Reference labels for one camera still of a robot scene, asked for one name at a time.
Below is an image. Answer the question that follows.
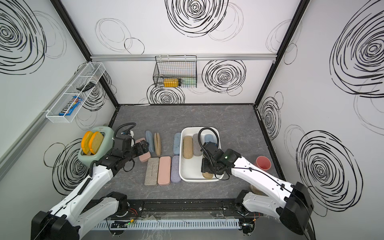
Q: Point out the pink glasses case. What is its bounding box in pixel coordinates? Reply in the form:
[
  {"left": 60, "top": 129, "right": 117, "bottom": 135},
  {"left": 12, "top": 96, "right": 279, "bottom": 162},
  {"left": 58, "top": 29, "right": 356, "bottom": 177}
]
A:
[
  {"left": 158, "top": 156, "right": 172, "bottom": 186},
  {"left": 134, "top": 138, "right": 151, "bottom": 163}
]

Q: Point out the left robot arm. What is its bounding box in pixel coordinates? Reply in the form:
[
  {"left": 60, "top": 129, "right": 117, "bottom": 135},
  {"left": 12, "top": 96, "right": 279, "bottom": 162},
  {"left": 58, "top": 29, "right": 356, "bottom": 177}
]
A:
[{"left": 31, "top": 139, "right": 151, "bottom": 240}]

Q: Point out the black corrugated cable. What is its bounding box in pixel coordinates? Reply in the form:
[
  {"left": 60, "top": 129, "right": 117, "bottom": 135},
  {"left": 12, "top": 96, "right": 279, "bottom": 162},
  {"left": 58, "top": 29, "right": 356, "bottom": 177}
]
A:
[
  {"left": 197, "top": 127, "right": 220, "bottom": 151},
  {"left": 113, "top": 122, "right": 137, "bottom": 140}
]

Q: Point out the blue snack packet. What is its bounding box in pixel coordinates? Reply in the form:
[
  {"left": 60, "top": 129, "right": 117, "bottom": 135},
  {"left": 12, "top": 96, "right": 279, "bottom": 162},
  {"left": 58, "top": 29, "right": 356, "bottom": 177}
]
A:
[{"left": 59, "top": 96, "right": 83, "bottom": 116}]

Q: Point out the green toaster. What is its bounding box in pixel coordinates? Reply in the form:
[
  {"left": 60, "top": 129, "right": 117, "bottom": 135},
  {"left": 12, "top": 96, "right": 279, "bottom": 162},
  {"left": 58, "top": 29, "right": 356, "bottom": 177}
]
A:
[{"left": 78, "top": 126, "right": 114, "bottom": 167}]

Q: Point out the orange toast slice right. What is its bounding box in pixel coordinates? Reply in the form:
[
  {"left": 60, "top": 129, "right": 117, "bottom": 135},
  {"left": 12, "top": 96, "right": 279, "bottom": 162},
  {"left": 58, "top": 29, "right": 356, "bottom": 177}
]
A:
[{"left": 89, "top": 132, "right": 104, "bottom": 155}]

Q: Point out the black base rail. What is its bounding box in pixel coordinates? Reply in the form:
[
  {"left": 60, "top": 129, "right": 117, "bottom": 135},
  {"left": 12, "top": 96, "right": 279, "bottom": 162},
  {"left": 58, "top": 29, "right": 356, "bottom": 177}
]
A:
[{"left": 83, "top": 197, "right": 250, "bottom": 218}]

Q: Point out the orange toast slice left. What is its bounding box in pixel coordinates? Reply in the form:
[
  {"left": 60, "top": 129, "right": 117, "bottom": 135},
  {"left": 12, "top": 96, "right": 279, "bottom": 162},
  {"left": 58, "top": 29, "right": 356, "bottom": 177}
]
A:
[{"left": 81, "top": 131, "right": 94, "bottom": 155}]

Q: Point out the white slotted cable duct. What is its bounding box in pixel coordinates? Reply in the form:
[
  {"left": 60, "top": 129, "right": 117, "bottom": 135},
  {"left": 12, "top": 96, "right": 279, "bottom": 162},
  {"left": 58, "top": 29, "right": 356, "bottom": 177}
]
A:
[{"left": 93, "top": 219, "right": 240, "bottom": 231}]

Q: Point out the green item in basket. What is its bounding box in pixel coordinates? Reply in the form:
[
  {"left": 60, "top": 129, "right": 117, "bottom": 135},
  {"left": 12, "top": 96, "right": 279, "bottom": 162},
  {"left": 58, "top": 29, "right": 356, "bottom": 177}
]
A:
[{"left": 180, "top": 77, "right": 197, "bottom": 88}]

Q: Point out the pink cup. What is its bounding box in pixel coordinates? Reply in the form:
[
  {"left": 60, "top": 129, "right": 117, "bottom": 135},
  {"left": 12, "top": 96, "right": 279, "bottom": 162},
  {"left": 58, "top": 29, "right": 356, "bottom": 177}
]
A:
[{"left": 256, "top": 156, "right": 272, "bottom": 171}]

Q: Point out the white wire wall shelf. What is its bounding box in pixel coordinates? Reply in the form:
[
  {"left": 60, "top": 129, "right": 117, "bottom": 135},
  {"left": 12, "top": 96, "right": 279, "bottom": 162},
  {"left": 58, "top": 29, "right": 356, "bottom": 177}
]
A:
[{"left": 46, "top": 62, "right": 106, "bottom": 124}]

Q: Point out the orange toast slice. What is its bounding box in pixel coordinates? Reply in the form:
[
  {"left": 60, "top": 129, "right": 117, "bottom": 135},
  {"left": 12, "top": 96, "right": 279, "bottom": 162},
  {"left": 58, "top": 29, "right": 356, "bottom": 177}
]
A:
[
  {"left": 89, "top": 132, "right": 104, "bottom": 155},
  {"left": 81, "top": 131, "right": 94, "bottom": 155}
]

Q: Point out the black corrugated left cable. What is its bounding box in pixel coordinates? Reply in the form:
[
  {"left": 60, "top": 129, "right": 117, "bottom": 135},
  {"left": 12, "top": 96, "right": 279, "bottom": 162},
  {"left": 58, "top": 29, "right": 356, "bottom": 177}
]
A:
[{"left": 113, "top": 122, "right": 137, "bottom": 140}]

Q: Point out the pink glasses case upper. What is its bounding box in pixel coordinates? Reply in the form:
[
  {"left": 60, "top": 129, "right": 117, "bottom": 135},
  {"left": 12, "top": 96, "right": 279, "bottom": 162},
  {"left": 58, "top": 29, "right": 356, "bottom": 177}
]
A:
[{"left": 134, "top": 138, "right": 151, "bottom": 163}]

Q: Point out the white plastic storage box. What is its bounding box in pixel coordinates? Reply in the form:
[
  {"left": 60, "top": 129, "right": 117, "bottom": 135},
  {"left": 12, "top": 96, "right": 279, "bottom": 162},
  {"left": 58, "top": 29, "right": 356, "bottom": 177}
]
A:
[{"left": 179, "top": 127, "right": 224, "bottom": 183}]

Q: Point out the blue glasses case narrow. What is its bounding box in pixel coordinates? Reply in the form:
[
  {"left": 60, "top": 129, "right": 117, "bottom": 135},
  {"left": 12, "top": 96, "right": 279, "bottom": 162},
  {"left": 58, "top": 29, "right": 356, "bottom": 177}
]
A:
[{"left": 146, "top": 130, "right": 155, "bottom": 153}]

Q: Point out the beige round lid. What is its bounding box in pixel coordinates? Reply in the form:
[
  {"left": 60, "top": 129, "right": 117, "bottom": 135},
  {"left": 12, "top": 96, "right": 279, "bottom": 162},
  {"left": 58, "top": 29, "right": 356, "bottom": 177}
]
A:
[{"left": 250, "top": 185, "right": 266, "bottom": 196}]

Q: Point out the pink glasses case lower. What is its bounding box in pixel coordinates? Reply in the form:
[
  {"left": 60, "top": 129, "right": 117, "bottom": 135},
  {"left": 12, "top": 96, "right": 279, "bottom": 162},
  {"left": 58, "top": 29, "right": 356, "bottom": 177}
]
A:
[{"left": 158, "top": 156, "right": 172, "bottom": 186}]

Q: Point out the beige grey glasses case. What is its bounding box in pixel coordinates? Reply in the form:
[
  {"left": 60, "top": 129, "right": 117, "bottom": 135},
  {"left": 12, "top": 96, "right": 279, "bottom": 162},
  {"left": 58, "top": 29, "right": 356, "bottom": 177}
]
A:
[{"left": 144, "top": 158, "right": 160, "bottom": 186}]

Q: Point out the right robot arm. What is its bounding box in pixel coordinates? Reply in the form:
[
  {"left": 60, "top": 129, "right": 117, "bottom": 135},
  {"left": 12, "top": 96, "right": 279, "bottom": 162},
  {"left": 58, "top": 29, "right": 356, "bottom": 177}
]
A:
[{"left": 200, "top": 142, "right": 315, "bottom": 239}]

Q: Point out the black remote on shelf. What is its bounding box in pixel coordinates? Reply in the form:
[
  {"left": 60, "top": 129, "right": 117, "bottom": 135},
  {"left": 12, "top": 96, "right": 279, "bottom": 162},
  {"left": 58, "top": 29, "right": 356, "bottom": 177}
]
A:
[{"left": 77, "top": 82, "right": 96, "bottom": 92}]

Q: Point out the black corrugated right cable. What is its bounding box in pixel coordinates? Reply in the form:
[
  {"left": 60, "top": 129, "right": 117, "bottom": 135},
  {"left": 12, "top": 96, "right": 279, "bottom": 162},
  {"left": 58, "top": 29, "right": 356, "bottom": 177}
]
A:
[{"left": 197, "top": 127, "right": 220, "bottom": 151}]

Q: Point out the yellow item in basket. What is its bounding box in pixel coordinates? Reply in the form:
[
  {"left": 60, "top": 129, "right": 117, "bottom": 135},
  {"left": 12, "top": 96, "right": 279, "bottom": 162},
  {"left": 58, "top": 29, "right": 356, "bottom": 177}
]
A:
[{"left": 163, "top": 78, "right": 180, "bottom": 88}]

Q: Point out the black wire wall basket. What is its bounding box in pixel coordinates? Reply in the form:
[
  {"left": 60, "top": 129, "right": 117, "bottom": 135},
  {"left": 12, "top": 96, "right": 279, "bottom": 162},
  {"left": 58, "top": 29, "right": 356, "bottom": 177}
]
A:
[{"left": 153, "top": 55, "right": 198, "bottom": 87}]

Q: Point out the tan fabric glasses case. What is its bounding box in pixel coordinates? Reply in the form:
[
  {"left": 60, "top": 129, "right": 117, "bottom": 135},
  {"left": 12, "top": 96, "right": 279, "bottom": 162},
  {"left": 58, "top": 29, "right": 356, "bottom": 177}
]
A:
[{"left": 183, "top": 136, "right": 194, "bottom": 159}]

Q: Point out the lavender glasses case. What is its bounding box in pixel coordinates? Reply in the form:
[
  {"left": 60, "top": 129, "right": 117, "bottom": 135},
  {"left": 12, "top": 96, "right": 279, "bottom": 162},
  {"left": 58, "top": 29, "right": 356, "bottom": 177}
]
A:
[{"left": 171, "top": 155, "right": 181, "bottom": 183}]

